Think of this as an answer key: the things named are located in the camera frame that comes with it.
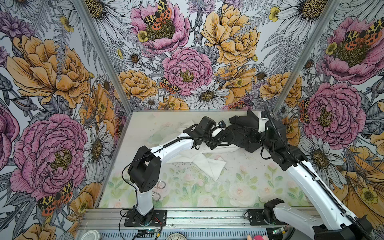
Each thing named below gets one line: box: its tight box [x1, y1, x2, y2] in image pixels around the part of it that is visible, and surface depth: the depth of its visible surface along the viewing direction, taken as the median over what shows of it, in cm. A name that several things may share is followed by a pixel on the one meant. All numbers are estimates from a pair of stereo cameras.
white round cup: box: [80, 229, 100, 240], surface depth 65 cm
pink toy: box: [252, 235, 264, 240], surface depth 66 cm
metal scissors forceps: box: [151, 180, 166, 202], surface depth 83 cm
